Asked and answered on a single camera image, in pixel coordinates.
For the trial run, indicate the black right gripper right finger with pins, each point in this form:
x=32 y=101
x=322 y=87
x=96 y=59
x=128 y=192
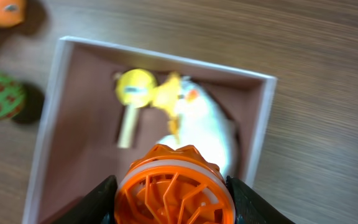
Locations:
x=250 y=207

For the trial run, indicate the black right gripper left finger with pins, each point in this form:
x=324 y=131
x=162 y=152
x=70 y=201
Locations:
x=97 y=207

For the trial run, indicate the orange plastic wheel toy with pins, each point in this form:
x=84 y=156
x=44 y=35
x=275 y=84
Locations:
x=170 y=186

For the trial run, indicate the white plush duck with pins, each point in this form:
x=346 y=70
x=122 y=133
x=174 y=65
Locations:
x=195 y=118

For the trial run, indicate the yellow wooden rattle drum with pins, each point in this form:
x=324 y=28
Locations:
x=134 y=89

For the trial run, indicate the orange dinosaur toy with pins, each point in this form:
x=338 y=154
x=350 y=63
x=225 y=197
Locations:
x=12 y=12

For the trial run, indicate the white cardboard box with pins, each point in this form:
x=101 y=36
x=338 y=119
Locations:
x=76 y=146

